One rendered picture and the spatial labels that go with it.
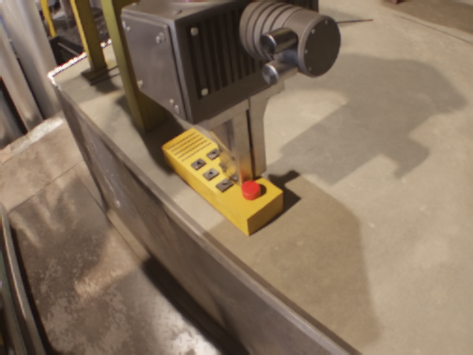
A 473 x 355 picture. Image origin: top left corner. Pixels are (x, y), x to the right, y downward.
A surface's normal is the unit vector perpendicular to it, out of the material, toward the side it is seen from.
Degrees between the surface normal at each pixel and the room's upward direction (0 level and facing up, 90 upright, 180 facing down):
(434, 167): 0
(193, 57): 90
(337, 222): 0
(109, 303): 0
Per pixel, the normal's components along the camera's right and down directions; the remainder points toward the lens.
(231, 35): 0.65, 0.50
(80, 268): -0.10, -0.70
